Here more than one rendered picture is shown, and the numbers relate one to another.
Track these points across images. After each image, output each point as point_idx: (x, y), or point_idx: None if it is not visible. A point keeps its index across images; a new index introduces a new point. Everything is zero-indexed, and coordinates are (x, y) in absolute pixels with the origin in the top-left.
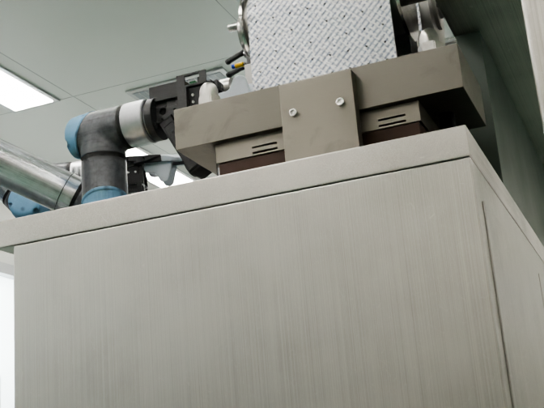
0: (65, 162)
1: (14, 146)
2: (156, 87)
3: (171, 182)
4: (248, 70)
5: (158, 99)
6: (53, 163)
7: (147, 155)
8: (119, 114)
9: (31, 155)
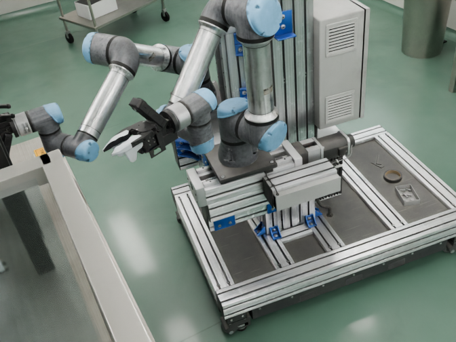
0: (180, 100)
1: (96, 96)
2: (4, 113)
3: (131, 159)
4: None
5: (6, 119)
6: (87, 114)
7: (120, 131)
8: (26, 115)
9: (91, 104)
